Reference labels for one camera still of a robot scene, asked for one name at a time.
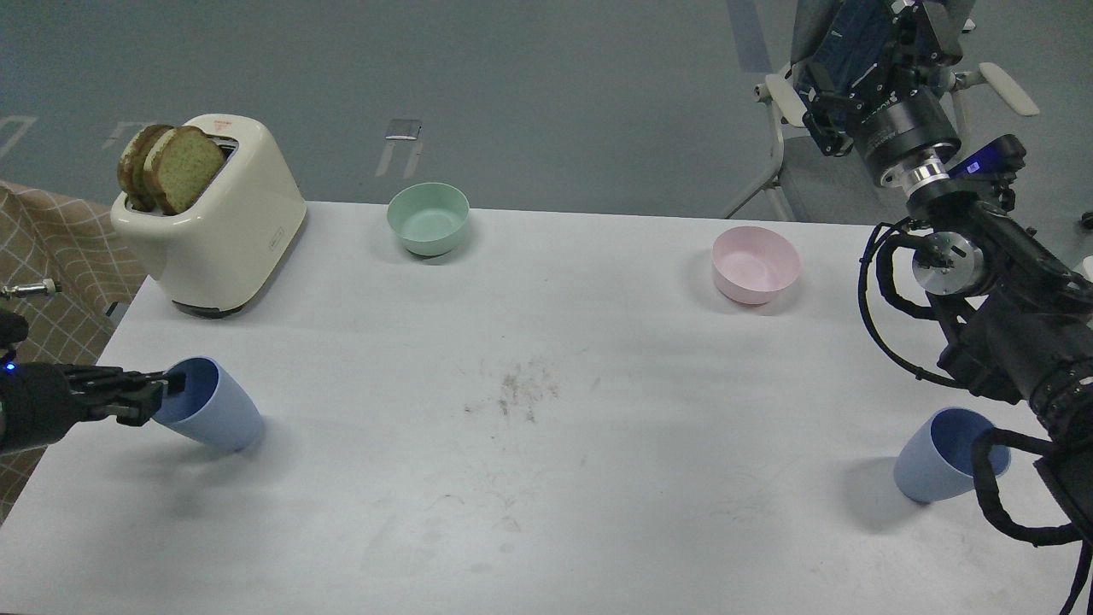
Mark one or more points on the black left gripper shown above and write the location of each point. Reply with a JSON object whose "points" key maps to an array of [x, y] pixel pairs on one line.
{"points": [[51, 399]]}

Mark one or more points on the toast slice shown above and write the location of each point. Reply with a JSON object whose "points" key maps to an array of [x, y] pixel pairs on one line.
{"points": [[179, 167], [130, 166]]}

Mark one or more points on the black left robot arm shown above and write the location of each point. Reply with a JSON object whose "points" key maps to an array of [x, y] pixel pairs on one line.
{"points": [[14, 330]]}

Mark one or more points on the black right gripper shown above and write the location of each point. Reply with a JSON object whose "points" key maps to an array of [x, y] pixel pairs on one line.
{"points": [[888, 127]]}

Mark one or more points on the toast slice front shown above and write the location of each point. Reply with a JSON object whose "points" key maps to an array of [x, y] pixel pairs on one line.
{"points": [[179, 167]]}

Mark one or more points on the blue cup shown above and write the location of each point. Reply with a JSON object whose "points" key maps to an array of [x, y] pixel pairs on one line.
{"points": [[936, 463], [211, 408]]}

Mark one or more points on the grey office chair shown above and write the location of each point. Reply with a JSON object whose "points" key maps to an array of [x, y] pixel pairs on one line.
{"points": [[816, 188]]}

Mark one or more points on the blue denim jacket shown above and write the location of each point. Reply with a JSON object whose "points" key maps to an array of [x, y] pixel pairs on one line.
{"points": [[843, 37]]}

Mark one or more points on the pink bowl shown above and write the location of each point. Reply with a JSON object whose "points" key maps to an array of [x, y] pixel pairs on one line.
{"points": [[752, 265]]}

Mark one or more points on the toast slice back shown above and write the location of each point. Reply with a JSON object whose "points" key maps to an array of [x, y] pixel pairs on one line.
{"points": [[130, 166]]}

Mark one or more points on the green bowl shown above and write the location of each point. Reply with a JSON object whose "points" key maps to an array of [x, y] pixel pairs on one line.
{"points": [[430, 219]]}

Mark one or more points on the cream toaster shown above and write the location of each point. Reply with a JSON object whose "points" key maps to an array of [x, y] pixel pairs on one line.
{"points": [[215, 257]]}

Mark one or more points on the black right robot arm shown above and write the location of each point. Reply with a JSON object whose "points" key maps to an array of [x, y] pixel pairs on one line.
{"points": [[956, 293]]}

